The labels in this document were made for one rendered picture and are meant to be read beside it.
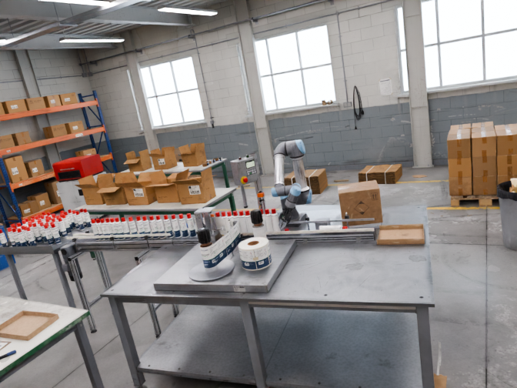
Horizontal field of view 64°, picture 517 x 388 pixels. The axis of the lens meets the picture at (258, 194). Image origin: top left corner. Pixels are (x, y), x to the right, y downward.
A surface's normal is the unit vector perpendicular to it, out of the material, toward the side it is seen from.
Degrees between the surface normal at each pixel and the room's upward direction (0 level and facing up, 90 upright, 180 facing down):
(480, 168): 90
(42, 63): 90
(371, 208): 90
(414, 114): 90
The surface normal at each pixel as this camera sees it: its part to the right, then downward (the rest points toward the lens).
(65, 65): 0.87, -0.03
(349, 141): -0.46, 0.31
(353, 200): -0.15, 0.29
